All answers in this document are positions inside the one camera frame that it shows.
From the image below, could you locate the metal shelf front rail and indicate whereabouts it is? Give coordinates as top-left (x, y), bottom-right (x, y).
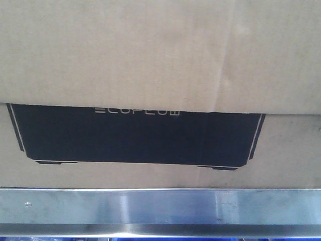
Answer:
top-left (1, 188), bottom-right (320, 238)

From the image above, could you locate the brown EcoFlow cardboard box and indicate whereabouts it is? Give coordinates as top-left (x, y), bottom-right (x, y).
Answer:
top-left (1, 1), bottom-right (320, 188)

